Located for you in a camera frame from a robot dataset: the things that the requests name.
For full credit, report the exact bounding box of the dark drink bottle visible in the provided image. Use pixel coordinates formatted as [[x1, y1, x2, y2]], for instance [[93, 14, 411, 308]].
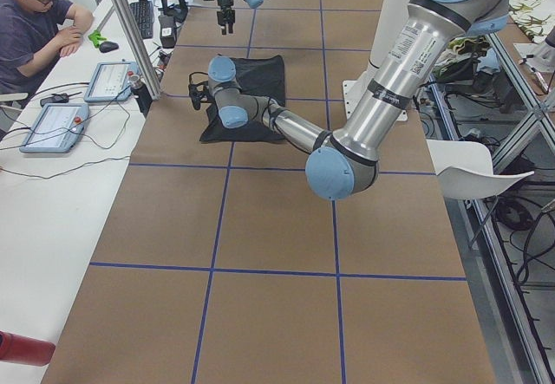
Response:
[[127, 70, 153, 117]]

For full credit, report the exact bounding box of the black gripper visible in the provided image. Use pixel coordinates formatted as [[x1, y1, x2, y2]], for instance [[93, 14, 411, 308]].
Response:
[[217, 0, 235, 36]]

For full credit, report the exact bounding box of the white chair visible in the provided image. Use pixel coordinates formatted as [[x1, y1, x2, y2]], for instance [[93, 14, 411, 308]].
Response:
[[427, 140, 534, 200]]

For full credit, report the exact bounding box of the red bottle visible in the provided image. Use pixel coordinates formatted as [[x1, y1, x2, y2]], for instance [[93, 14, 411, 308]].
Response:
[[1, 331, 56, 367]]

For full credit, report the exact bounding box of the aluminium frame post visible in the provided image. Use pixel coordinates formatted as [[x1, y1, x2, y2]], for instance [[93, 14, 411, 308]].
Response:
[[112, 0, 161, 101]]

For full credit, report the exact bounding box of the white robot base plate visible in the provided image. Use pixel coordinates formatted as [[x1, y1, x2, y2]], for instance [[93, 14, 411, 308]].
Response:
[[341, 0, 409, 123]]

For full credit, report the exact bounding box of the seated man in grey shirt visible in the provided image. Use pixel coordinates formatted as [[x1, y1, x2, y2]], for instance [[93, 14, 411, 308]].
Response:
[[0, 0, 95, 97]]

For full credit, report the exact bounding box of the far teach pendant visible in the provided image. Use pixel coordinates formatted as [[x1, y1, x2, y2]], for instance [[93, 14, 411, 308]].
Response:
[[83, 62, 139, 103]]

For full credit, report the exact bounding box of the black graphic t-shirt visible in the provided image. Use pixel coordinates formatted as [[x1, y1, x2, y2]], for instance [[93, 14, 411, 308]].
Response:
[[199, 55, 285, 143]]

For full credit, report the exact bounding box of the teach pendant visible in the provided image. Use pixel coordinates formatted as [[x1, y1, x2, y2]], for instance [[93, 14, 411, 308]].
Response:
[[19, 103, 89, 153], [83, 62, 139, 103]]

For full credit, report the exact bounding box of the green plastic tool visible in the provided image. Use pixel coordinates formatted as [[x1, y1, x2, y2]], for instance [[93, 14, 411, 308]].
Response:
[[88, 29, 107, 49]]

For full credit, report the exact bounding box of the black computer mouse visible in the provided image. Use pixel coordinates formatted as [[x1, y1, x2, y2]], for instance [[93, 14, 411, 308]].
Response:
[[99, 41, 119, 53]]

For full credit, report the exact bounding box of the near teach pendant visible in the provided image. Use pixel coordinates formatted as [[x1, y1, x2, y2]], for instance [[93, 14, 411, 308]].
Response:
[[19, 103, 89, 153]]

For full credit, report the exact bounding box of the black keyboard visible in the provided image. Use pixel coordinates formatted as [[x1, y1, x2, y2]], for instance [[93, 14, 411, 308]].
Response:
[[129, 0, 153, 40]]

